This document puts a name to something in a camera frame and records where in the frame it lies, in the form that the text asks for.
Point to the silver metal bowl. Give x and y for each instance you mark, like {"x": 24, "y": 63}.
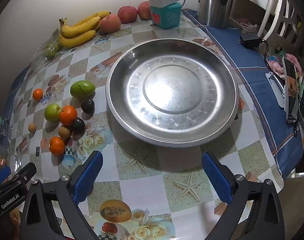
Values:
{"x": 172, "y": 92}

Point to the tan longan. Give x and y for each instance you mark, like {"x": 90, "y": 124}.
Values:
{"x": 32, "y": 128}

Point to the dark purple plum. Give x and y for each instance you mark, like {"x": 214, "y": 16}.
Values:
{"x": 78, "y": 126}
{"x": 88, "y": 107}

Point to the teal cube box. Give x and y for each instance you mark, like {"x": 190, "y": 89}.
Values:
{"x": 167, "y": 16}

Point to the white wooden chair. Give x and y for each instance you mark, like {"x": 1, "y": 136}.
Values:
{"x": 267, "y": 10}

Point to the green mango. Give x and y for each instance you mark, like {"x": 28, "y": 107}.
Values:
{"x": 82, "y": 89}

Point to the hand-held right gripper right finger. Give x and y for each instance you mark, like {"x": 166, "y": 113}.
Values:
{"x": 217, "y": 177}

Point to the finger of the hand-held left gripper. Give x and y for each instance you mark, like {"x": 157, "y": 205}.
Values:
{"x": 1, "y": 174}
{"x": 25, "y": 173}

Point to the brown kiwi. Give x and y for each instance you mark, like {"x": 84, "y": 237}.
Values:
{"x": 63, "y": 132}

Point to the black smartphone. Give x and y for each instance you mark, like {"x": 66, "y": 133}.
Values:
{"x": 290, "y": 92}

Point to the pile of small green fruits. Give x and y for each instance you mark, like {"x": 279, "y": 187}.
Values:
{"x": 51, "y": 48}

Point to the orange mandarin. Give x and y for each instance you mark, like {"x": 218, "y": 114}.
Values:
{"x": 56, "y": 145}
{"x": 68, "y": 116}
{"x": 0, "y": 161}
{"x": 38, "y": 94}

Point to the checkered printed tablecloth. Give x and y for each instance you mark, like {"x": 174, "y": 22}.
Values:
{"x": 142, "y": 160}

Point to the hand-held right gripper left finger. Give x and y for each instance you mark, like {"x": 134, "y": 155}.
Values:
{"x": 88, "y": 177}

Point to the yellow banana bunch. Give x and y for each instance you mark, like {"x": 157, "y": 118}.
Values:
{"x": 76, "y": 38}

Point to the clear plastic clamshell box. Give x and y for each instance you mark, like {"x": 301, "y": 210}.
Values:
{"x": 41, "y": 55}

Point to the green apple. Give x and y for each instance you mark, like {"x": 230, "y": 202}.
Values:
{"x": 51, "y": 112}

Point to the red peach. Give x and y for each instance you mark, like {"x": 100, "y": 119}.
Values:
{"x": 110, "y": 23}
{"x": 144, "y": 10}
{"x": 127, "y": 14}

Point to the pink snack packet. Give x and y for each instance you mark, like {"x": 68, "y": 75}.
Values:
{"x": 275, "y": 63}

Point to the white phone stand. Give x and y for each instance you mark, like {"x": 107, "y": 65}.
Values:
{"x": 275, "y": 85}

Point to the stainless steel kettle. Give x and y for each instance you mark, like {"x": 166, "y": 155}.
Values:
{"x": 212, "y": 5}

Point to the black charger adapter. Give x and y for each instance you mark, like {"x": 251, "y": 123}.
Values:
{"x": 249, "y": 40}

